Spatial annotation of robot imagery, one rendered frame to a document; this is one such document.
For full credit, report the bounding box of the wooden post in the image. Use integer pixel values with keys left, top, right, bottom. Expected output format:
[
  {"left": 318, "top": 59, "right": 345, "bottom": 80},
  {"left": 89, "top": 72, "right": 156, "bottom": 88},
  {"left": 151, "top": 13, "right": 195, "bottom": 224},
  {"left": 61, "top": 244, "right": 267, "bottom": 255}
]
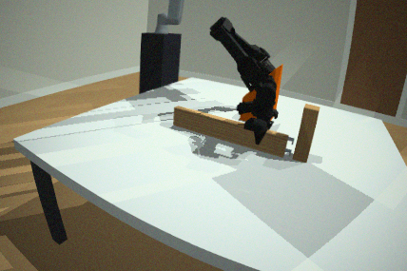
[{"left": 293, "top": 104, "right": 320, "bottom": 163}]

